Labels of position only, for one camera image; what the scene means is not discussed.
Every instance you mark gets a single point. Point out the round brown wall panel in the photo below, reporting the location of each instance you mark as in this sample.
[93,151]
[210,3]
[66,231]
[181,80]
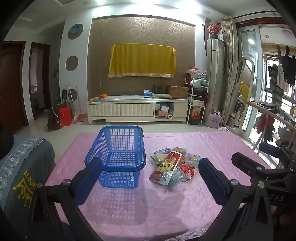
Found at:
[71,63]
[73,92]

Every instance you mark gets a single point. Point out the pink quilted table cover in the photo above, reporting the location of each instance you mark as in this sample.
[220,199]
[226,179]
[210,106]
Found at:
[138,208]

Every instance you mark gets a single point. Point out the blue fruit plate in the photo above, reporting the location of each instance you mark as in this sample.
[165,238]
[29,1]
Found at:
[98,100]

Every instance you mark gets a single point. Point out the mop with metal pole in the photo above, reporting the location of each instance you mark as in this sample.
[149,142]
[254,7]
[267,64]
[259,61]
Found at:
[71,100]

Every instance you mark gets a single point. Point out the long red snack packet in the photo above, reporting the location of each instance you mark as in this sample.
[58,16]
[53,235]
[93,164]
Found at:
[165,168]

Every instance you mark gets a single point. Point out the arched standing mirror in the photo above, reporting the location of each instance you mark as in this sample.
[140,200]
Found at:
[242,76]

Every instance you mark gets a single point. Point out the yellow box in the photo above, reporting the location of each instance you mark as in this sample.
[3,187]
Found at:
[197,103]

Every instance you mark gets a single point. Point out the yellow snack packet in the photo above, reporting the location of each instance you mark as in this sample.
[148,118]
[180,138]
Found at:
[180,150]

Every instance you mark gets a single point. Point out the red yellow package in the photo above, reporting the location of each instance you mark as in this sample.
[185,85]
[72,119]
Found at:
[196,111]

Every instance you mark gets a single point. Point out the pink broom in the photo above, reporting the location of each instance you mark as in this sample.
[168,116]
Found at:
[77,119]

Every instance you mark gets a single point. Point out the beige patterned curtain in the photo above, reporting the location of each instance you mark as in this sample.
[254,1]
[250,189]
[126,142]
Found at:
[231,58]

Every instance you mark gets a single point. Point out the sliding glass door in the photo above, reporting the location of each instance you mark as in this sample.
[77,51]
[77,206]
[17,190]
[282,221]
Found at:
[248,46]

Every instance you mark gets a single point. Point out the standing air conditioner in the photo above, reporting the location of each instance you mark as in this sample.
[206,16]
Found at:
[216,69]

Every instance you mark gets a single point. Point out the white metal shelf rack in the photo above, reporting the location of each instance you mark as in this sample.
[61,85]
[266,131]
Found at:
[189,104]

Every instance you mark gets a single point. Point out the blue white tissue pack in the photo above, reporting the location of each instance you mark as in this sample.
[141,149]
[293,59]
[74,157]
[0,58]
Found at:
[148,93]

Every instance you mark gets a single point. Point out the round wall panel blue plate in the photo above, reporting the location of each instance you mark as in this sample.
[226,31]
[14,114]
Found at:
[75,31]

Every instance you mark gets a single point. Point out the clear candy packet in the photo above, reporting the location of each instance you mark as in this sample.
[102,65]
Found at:
[193,160]

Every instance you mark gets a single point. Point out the clear blue snack packet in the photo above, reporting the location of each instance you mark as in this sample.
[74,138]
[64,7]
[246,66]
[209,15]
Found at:
[176,179]

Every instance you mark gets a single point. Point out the dark wooden door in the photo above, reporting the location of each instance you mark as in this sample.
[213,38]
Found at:
[11,88]

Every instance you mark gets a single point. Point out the orange flat box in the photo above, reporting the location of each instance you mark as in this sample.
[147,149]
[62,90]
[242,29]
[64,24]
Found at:
[161,113]

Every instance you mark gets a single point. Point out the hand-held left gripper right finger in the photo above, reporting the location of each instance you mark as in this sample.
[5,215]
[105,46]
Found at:
[212,183]

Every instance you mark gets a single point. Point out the yellow fringed cloth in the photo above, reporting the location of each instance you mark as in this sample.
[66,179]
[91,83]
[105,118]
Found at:
[141,60]

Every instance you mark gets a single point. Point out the blue plastic basket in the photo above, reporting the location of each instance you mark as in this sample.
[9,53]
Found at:
[120,127]

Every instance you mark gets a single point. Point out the green flat cushion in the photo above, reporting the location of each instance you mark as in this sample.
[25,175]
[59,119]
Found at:
[161,96]

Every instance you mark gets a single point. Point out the row of hanging clothes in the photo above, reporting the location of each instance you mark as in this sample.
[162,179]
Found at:
[288,69]

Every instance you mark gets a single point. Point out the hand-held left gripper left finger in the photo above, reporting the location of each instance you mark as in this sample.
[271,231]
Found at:
[89,179]

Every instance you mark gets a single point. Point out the wooden rail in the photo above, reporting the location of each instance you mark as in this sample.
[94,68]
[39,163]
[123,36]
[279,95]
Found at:
[261,110]

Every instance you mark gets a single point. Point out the green edged snack packet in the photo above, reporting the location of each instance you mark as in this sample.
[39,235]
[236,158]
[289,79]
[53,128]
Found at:
[154,159]

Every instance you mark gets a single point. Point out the red garment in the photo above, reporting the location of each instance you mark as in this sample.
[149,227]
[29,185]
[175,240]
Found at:
[262,124]

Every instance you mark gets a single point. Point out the dark cloth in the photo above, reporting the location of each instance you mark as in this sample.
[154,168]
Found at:
[5,143]

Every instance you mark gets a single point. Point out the brown cardboard box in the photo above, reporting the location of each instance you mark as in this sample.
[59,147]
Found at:
[178,91]

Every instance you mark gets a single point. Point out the black router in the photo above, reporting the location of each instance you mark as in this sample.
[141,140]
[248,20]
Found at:
[159,89]

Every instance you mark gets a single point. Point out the pink tote bag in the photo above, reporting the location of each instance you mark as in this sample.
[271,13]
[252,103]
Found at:
[214,120]

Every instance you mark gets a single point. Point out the red white box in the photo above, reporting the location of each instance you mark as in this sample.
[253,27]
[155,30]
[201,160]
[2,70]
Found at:
[193,70]

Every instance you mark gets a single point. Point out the white paper roll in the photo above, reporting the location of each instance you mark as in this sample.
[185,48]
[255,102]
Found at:
[170,116]

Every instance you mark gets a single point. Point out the small orange snack packet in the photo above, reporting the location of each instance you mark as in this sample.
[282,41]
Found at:
[188,172]

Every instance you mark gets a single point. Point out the dark wooden door frame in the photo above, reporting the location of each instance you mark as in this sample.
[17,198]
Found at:
[47,78]

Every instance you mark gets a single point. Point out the black bag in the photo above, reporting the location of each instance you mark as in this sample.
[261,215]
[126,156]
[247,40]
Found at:
[53,120]

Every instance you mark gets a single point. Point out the cream tv cabinet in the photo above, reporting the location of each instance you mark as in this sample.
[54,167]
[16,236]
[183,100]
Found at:
[129,110]

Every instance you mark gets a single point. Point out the vase with red flowers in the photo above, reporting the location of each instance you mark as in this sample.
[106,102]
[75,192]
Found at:
[214,29]

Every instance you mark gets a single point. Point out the blue white box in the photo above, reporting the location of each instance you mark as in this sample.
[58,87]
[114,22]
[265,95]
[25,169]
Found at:
[164,107]

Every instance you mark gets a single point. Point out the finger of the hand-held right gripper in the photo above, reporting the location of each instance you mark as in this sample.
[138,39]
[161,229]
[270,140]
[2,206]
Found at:
[245,161]
[269,149]

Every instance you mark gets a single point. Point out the purple gum box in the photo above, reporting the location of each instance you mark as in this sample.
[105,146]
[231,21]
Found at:
[162,151]

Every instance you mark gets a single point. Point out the red paper bag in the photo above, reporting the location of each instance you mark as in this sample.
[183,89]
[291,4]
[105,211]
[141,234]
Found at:
[65,115]

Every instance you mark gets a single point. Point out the grey crown print cloth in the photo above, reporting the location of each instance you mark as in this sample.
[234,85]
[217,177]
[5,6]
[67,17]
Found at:
[18,166]

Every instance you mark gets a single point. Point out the person's right hand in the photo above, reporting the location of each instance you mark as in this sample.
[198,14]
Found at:
[285,218]

